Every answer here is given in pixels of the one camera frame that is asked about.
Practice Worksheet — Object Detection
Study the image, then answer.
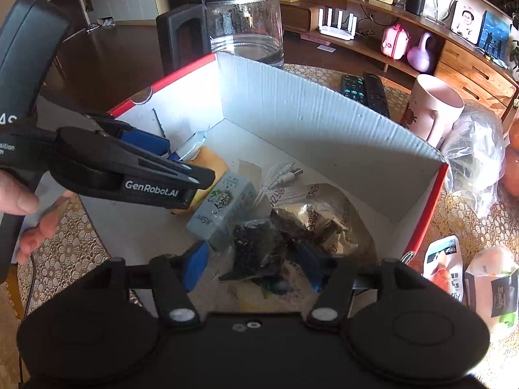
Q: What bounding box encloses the yellow packet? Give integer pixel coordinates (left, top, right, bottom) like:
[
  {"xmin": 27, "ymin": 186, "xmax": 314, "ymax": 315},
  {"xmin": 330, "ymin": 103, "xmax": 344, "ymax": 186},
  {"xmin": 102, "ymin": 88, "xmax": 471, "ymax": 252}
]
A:
[{"xmin": 172, "ymin": 130, "xmax": 230, "ymax": 213}]

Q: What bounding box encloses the clear plastic bag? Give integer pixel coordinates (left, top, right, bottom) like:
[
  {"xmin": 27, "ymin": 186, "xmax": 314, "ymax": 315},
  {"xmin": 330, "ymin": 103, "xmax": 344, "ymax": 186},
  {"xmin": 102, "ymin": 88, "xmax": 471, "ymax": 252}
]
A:
[{"xmin": 440, "ymin": 99, "xmax": 509, "ymax": 220}]

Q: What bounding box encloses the small white pink packet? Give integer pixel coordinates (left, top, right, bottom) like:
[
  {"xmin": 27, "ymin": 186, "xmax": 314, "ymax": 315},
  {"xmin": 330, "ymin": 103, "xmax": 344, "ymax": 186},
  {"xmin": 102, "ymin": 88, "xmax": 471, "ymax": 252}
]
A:
[{"xmin": 423, "ymin": 235, "xmax": 465, "ymax": 304}]

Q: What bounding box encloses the purple vase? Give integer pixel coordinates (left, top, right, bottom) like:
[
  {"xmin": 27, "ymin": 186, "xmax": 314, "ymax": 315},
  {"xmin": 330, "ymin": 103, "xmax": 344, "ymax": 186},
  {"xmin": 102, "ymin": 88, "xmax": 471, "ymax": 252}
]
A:
[{"xmin": 406, "ymin": 32, "xmax": 434, "ymax": 74}]

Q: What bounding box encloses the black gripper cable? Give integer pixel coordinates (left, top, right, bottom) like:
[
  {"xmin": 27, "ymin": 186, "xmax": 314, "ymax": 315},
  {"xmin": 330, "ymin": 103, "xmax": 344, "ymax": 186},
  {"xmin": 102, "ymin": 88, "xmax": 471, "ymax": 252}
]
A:
[{"xmin": 18, "ymin": 251, "xmax": 38, "ymax": 385}]

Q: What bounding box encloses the white router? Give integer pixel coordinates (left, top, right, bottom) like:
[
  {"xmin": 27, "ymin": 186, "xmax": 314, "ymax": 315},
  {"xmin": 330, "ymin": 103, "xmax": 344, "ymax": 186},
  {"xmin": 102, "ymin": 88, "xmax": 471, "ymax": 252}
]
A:
[{"xmin": 318, "ymin": 7, "xmax": 357, "ymax": 41}]

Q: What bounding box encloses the pink cup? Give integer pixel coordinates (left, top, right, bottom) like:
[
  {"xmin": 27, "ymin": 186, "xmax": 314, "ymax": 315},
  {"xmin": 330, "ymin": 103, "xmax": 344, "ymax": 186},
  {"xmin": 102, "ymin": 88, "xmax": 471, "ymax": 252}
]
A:
[{"xmin": 406, "ymin": 74, "xmax": 465, "ymax": 149}]

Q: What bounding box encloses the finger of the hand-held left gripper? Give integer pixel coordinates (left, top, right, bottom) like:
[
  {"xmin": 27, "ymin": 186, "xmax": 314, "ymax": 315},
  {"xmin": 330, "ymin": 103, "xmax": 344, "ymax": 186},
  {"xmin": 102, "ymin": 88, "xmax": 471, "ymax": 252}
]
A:
[
  {"xmin": 83, "ymin": 111, "xmax": 171, "ymax": 157},
  {"xmin": 115, "ymin": 140, "xmax": 216, "ymax": 190}
]

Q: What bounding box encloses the silver foil snack bag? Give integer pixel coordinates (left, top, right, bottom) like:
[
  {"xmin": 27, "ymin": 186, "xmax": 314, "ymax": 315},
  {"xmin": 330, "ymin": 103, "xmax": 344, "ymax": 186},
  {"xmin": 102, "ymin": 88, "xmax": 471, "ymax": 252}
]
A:
[{"xmin": 268, "ymin": 182, "xmax": 377, "ymax": 270}]

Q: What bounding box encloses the white usb cable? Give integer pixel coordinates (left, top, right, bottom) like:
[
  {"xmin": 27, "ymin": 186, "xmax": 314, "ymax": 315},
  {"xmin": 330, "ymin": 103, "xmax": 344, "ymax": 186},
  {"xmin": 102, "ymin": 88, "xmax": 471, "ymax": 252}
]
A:
[{"xmin": 253, "ymin": 162, "xmax": 304, "ymax": 211}]

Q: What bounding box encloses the person's left hand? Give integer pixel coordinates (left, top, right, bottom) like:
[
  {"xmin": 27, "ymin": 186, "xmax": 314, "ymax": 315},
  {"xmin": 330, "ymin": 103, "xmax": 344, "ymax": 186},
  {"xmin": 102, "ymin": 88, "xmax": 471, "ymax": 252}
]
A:
[{"xmin": 0, "ymin": 169, "xmax": 78, "ymax": 253}]

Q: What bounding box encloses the blue photo print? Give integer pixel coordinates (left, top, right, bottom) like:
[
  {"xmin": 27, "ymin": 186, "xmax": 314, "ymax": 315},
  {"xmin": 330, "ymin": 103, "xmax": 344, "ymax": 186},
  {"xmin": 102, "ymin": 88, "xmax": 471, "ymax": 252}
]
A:
[{"xmin": 476, "ymin": 10, "xmax": 512, "ymax": 63}]

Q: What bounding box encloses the dark snack packet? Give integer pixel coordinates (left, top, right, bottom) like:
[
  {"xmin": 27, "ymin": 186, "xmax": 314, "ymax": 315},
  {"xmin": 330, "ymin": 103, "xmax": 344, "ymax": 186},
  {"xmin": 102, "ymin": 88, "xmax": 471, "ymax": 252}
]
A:
[{"xmin": 219, "ymin": 219, "xmax": 293, "ymax": 283}]

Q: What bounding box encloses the glass electric kettle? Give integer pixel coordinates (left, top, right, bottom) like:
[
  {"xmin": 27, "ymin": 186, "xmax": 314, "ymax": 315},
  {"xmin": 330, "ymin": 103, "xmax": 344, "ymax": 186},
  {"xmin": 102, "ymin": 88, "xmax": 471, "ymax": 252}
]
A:
[{"xmin": 156, "ymin": 0, "xmax": 284, "ymax": 77}]

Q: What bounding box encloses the red cardboard box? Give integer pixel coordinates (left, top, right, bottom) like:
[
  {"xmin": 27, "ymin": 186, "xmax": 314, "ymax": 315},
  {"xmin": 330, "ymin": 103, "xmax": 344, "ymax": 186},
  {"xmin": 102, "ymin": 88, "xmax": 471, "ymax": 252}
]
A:
[{"xmin": 77, "ymin": 51, "xmax": 450, "ymax": 317}]

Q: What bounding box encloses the white green snack packet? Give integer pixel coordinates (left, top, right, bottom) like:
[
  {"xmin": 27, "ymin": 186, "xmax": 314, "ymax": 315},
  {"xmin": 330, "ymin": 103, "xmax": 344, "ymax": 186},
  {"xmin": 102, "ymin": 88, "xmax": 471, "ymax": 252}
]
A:
[{"xmin": 464, "ymin": 245, "xmax": 519, "ymax": 341}]

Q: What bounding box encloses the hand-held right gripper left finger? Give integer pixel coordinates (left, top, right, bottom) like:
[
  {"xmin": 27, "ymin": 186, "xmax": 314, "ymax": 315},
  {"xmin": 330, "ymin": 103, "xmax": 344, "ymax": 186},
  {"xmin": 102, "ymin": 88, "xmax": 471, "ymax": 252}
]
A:
[{"xmin": 83, "ymin": 240, "xmax": 210, "ymax": 330}]

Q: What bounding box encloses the pink toy bag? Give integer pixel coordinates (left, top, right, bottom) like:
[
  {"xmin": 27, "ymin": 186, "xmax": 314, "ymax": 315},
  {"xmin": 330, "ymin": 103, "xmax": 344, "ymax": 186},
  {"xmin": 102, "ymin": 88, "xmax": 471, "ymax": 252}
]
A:
[{"xmin": 380, "ymin": 23, "xmax": 410, "ymax": 61}]

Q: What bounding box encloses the white child photo frame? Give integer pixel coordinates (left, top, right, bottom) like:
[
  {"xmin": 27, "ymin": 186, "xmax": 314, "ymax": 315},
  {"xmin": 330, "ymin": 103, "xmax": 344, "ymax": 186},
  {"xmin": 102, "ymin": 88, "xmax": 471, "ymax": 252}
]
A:
[{"xmin": 451, "ymin": 1, "xmax": 485, "ymax": 44}]

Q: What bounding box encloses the wooden tv cabinet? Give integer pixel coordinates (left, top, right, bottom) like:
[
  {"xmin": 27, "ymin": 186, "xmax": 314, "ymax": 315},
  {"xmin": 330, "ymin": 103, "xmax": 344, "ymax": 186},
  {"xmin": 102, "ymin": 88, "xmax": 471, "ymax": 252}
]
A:
[{"xmin": 280, "ymin": 0, "xmax": 519, "ymax": 122}]

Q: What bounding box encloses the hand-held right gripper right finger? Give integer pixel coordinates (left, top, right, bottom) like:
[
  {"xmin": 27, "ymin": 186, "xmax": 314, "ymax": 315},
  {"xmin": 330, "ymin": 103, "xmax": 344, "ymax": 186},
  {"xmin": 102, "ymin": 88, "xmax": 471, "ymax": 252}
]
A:
[{"xmin": 298, "ymin": 243, "xmax": 430, "ymax": 330}]

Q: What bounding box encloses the light blue carton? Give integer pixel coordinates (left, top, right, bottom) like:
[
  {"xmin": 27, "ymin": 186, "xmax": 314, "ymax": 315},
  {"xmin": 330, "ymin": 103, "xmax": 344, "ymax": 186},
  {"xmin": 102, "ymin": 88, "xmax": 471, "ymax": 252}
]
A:
[{"xmin": 187, "ymin": 171, "xmax": 257, "ymax": 251}]

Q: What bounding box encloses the black remote control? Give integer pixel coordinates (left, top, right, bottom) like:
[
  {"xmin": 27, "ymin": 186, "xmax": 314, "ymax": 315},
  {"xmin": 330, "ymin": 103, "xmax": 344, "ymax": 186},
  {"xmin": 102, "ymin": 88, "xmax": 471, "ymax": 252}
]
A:
[
  {"xmin": 363, "ymin": 72, "xmax": 391, "ymax": 119},
  {"xmin": 340, "ymin": 74, "xmax": 368, "ymax": 102}
]

